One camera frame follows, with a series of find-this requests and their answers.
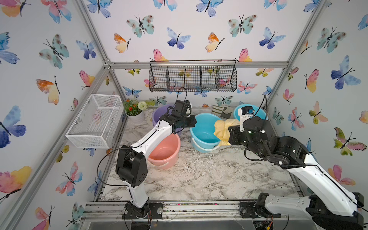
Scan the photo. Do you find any teal plastic bucket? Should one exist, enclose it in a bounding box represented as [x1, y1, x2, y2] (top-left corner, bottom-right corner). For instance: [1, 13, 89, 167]
[233, 104, 268, 121]
[190, 113, 220, 153]

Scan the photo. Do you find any yellow microfiber cloth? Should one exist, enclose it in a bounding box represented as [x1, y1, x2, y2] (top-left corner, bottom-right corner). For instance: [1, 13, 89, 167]
[214, 119, 240, 146]

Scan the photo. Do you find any pink plastic bucket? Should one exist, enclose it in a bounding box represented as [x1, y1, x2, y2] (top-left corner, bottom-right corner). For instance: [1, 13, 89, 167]
[147, 134, 181, 170]

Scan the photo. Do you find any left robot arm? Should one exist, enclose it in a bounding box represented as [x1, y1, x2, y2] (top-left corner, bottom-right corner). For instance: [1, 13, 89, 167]
[111, 111, 196, 208]

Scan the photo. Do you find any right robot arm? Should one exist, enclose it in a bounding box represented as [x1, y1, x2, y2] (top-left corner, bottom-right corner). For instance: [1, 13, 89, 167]
[226, 117, 365, 230]

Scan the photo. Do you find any purple plastic bucket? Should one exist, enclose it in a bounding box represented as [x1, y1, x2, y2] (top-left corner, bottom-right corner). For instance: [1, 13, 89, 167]
[152, 104, 173, 126]

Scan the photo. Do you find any beige patterned folded cloth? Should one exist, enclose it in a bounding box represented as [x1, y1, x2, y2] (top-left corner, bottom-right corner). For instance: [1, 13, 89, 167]
[211, 105, 234, 119]

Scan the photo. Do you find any potted flower plant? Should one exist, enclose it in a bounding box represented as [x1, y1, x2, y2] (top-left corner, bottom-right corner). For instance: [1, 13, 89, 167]
[124, 99, 148, 125]

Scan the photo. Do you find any black wire wall basket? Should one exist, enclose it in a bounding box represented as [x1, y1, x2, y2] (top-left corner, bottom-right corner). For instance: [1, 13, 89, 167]
[148, 59, 238, 93]

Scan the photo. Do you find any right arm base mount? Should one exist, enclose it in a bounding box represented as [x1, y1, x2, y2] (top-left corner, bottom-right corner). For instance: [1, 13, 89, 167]
[239, 201, 281, 219]

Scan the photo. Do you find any white wire mesh basket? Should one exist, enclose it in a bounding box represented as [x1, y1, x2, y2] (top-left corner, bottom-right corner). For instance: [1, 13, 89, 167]
[66, 94, 124, 149]

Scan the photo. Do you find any aluminium front rail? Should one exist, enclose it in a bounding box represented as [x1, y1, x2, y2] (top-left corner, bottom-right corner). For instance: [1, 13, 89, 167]
[81, 200, 306, 222]

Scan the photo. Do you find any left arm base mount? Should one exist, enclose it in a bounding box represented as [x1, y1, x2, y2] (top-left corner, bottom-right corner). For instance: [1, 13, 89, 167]
[123, 202, 163, 219]

